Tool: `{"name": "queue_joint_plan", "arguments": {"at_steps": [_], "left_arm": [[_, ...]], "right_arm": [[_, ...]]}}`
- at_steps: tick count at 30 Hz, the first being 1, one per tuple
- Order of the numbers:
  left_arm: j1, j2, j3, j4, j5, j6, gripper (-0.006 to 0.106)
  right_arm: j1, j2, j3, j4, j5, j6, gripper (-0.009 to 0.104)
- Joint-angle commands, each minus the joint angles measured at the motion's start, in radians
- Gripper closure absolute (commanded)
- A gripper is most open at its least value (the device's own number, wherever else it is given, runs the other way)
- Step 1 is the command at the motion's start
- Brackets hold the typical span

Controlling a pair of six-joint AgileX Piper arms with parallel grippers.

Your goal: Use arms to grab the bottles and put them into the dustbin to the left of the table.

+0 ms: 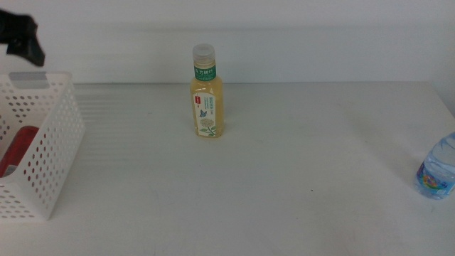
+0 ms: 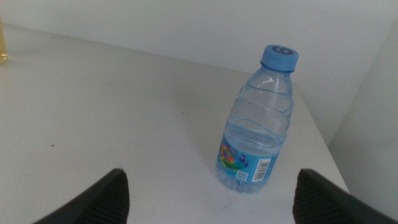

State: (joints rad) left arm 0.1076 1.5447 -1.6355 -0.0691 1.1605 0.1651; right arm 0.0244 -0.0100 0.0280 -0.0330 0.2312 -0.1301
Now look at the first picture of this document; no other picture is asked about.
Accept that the yellow tea bottle green label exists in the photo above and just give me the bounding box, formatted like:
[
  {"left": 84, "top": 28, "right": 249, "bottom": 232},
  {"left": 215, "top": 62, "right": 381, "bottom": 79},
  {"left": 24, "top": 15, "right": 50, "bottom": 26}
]
[{"left": 189, "top": 43, "right": 225, "bottom": 139}]

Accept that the red drink can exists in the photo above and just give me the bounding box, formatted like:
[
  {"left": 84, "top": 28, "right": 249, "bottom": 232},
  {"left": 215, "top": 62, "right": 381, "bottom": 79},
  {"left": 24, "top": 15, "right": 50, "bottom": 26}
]
[{"left": 0, "top": 125, "right": 41, "bottom": 178}]

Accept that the blue-capped water bottle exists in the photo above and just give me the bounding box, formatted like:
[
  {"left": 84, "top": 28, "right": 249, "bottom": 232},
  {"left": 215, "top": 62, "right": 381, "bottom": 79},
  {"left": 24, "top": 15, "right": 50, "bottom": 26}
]
[{"left": 414, "top": 132, "right": 455, "bottom": 200}]

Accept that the white perforated plastic basket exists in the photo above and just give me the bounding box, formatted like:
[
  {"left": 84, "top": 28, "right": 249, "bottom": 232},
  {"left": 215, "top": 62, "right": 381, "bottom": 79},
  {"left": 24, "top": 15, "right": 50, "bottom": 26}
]
[{"left": 0, "top": 70, "right": 86, "bottom": 222}]

